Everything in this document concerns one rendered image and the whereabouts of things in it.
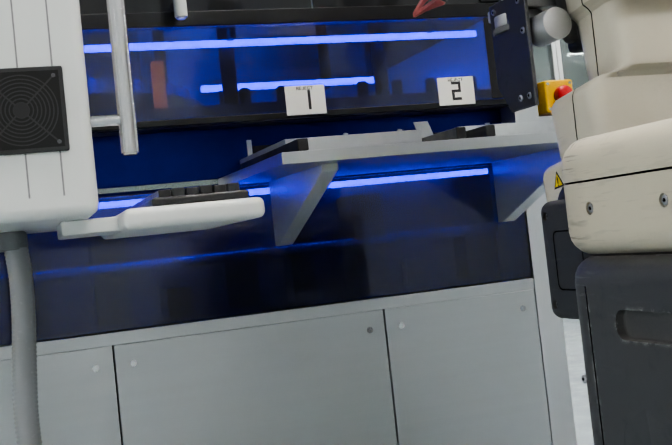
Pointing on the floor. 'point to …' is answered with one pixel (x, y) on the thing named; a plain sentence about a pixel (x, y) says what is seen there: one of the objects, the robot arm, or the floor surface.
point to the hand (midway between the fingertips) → (395, 2)
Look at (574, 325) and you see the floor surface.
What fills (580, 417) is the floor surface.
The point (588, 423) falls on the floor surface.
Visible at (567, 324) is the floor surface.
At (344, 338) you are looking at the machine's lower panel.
